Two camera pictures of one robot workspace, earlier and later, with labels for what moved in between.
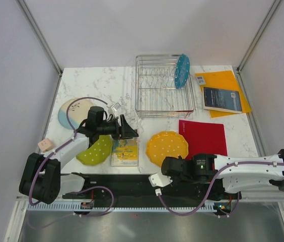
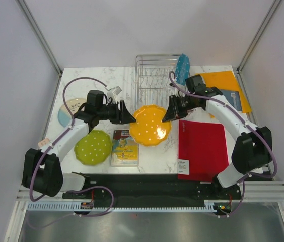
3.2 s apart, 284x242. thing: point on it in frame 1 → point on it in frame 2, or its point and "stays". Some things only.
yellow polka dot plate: x=162 y=144 → x=149 y=129
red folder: x=204 y=137 stays
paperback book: x=125 y=152 stays
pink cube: x=45 y=145 stays
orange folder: x=224 y=80 stays
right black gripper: x=173 y=178 → x=176 y=113
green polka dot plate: x=98 y=153 stays
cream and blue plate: x=77 y=112 stays
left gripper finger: x=127 y=132 → x=125 y=117
